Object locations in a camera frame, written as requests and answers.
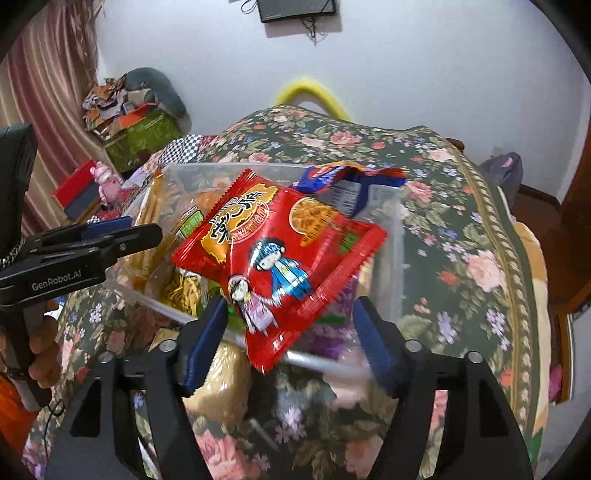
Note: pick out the striped curtain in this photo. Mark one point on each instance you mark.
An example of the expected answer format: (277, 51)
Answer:
(41, 83)

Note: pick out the person's left hand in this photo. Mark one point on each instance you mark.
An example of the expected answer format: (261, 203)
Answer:
(46, 346)

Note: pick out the pink bunny toy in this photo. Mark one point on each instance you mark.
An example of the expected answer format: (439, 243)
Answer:
(106, 182)

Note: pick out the red box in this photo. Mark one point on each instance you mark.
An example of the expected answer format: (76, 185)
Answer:
(76, 187)

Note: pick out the pile of patterned cloths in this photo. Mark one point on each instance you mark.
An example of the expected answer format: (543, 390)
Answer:
(115, 104)

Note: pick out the green box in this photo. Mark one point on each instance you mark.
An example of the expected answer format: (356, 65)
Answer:
(143, 141)

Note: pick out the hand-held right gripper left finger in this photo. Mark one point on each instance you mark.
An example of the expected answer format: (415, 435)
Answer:
(207, 344)

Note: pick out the round brown cake packet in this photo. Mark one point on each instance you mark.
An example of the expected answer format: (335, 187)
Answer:
(203, 207)

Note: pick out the small black wall monitor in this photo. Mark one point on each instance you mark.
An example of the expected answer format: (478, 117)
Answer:
(298, 9)

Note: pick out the gold snack packet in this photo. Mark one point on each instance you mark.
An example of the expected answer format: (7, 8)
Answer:
(182, 290)

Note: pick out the blue and red snack bag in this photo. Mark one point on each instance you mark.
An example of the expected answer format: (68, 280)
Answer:
(341, 180)

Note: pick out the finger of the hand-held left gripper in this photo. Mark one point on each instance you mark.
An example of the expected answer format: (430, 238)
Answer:
(138, 237)
(111, 225)

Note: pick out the grey backpack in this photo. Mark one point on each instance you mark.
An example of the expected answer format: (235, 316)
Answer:
(503, 177)

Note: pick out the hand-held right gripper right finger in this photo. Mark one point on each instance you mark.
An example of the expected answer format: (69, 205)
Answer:
(371, 348)

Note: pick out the purple and white snack packet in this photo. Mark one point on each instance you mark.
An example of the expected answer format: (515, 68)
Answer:
(339, 318)

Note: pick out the floral bed blanket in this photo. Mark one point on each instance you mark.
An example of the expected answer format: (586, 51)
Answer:
(461, 240)

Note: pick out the yellow foam tube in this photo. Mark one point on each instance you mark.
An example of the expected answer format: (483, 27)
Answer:
(314, 92)

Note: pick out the patchwork blanket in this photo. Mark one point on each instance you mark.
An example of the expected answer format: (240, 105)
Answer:
(184, 150)

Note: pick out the clear plastic storage box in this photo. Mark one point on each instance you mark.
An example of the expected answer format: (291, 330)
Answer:
(397, 258)

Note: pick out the long biscuit packet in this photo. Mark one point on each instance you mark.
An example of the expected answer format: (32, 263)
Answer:
(152, 230)

